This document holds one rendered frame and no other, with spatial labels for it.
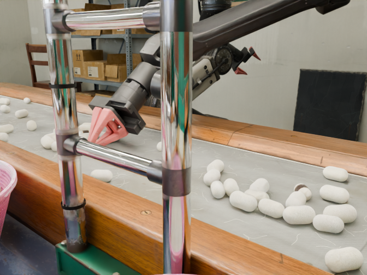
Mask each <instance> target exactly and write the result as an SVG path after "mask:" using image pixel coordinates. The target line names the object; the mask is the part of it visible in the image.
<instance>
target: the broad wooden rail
mask: <svg viewBox="0 0 367 275"><path fill-rule="evenodd" d="M0 95H3V96H6V97H11V98H15V99H20V100H24V99H25V98H29V99H30V100H31V102H33V103H37V104H42V105H47V106H52V96H51V90H50V89H43V88H37V87H31V86H25V85H18V84H14V83H8V82H0ZM75 95H76V108H77V112H78V113H83V114H86V115H91V116H92V114H93V111H92V109H91V108H90V107H89V106H88V104H89V103H90V102H91V101H92V99H93V98H94V97H89V96H85V95H79V94H75ZM138 113H139V115H140V116H141V117H142V119H143V120H144V121H145V123H146V126H145V128H149V129H154V130H158V131H161V109H160V108H156V107H150V106H142V108H141V109H140V110H139V111H138ZM192 138H193V139H198V140H203V141H207V142H212V143H215V144H220V145H225V146H229V147H234V148H238V149H242V150H247V151H251V152H256V153H260V154H265V155H269V156H273V157H278V158H283V159H287V160H292V161H295V162H300V163H305V164H310V165H314V166H319V167H322V168H326V167H327V166H333V167H336V168H342V169H345V170H346V171H347V172H348V173H349V174H354V175H358V176H363V177H367V144H366V143H362V142H356V141H350V140H344V139H337V138H333V137H327V136H320V135H315V134H308V133H302V132H298V131H291V130H285V129H279V128H273V127H266V126H262V125H256V124H250V123H244V122H237V121H231V120H227V119H220V118H214V117H208V116H202V115H195V114H192Z"/></svg>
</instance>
